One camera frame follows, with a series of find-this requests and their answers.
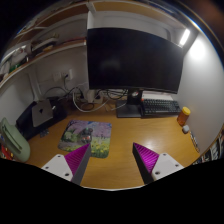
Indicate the flower-print mouse pad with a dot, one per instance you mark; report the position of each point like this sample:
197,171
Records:
100,136

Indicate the white wall socket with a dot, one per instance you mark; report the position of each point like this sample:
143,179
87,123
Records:
63,75

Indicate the black computer monitor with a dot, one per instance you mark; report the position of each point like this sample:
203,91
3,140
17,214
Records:
133,58

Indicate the white light bar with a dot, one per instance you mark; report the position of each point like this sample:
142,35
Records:
184,37

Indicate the wooden wall shelf unit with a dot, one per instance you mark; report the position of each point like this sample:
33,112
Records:
40,53

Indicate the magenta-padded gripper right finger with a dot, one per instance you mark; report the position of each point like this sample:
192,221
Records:
165,164

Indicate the transparent computer mouse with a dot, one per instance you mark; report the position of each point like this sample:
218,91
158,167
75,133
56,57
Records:
86,134

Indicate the dark pen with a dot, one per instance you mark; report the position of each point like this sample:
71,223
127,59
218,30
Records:
194,141

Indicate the amber jar with yellow lid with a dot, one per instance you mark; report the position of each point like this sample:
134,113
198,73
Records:
183,117

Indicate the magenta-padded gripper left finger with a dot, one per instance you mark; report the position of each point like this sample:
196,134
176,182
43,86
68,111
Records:
58,165

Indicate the black keyboard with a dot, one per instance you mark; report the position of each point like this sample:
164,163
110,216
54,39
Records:
160,107

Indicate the bookshelf unit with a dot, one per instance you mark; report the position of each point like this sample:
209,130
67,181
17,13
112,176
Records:
213,150

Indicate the white power strip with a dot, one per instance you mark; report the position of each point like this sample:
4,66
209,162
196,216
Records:
93,97

